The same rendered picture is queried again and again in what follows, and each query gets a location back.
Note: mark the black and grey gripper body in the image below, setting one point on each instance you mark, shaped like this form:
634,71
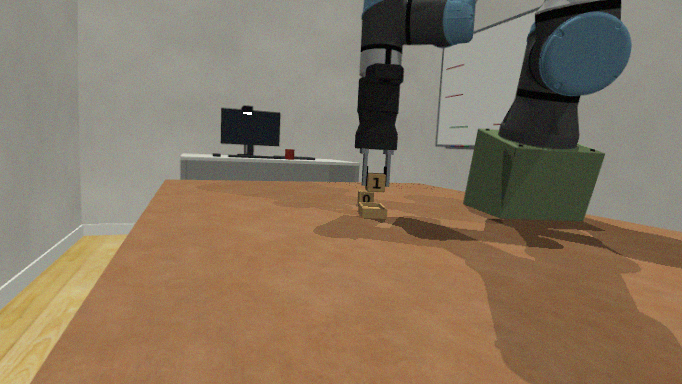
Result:
378,102

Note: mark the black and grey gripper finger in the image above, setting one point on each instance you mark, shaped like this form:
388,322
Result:
365,167
387,165

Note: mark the tan open-top tray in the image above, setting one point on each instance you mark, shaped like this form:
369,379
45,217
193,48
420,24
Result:
372,210

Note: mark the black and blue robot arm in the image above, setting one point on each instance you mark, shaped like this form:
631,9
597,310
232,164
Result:
588,51

